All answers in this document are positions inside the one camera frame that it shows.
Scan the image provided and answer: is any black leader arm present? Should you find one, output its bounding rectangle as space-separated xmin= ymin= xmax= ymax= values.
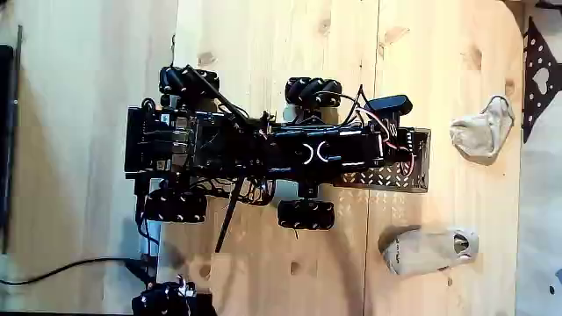
xmin=131 ymin=275 xmax=219 ymax=316

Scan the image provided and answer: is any black perforated metal basket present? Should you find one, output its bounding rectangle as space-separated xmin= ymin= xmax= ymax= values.
xmin=333 ymin=126 xmax=432 ymax=195

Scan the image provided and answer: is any flat beige printed sock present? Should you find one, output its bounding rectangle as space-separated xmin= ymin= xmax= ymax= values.
xmin=379 ymin=225 xmax=480 ymax=277

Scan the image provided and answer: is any black mecanum wheel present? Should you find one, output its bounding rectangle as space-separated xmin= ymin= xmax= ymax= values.
xmin=143 ymin=188 xmax=209 ymax=224
xmin=285 ymin=76 xmax=343 ymax=109
xmin=158 ymin=65 xmax=220 ymax=98
xmin=277 ymin=198 xmax=336 ymax=232

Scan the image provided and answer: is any black perforated heart panel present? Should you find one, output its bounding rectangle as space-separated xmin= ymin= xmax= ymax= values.
xmin=522 ymin=16 xmax=562 ymax=144

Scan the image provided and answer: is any black antenna rod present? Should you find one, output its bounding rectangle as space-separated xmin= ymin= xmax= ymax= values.
xmin=214 ymin=175 xmax=247 ymax=255
xmin=184 ymin=64 xmax=255 ymax=129

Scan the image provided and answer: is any black mobile base chassis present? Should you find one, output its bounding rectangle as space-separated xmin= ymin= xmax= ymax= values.
xmin=124 ymin=98 xmax=339 ymax=207

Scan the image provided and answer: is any dark flat screen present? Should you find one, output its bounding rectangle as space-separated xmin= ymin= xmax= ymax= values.
xmin=0 ymin=25 xmax=24 ymax=255

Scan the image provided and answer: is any red white servo cable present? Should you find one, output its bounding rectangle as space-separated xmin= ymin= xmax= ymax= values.
xmin=355 ymin=105 xmax=416 ymax=177

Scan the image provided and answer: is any black oval camera box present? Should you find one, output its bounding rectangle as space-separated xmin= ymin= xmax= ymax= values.
xmin=364 ymin=94 xmax=414 ymax=119

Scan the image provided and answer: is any black camera cable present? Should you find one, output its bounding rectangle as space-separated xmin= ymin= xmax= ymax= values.
xmin=340 ymin=84 xmax=375 ymax=126

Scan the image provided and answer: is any black power cable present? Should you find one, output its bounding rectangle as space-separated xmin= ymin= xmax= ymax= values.
xmin=0 ymin=257 xmax=146 ymax=287

